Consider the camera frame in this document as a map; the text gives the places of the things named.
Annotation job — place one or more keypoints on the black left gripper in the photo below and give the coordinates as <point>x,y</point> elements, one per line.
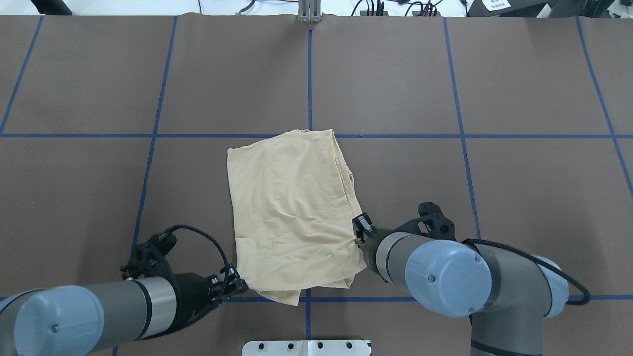
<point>192,292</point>

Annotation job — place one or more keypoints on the cream long-sleeve graphic shirt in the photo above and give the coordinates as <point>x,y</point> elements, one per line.
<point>293,200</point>

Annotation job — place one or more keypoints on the black power adapter box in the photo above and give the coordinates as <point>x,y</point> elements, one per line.
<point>505,8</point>

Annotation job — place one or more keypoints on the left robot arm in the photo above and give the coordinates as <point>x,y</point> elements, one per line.
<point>77,320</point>

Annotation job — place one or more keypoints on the aluminium frame post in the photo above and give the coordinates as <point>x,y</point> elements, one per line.
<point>309,11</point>

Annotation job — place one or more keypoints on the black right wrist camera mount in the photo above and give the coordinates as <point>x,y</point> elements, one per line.
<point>431,223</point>

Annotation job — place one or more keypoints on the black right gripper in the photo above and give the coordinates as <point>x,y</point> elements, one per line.
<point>362,228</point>

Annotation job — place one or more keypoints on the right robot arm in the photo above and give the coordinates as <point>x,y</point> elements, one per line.
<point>506,294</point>

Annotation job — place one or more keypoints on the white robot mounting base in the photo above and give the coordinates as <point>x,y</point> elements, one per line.
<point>345,347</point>

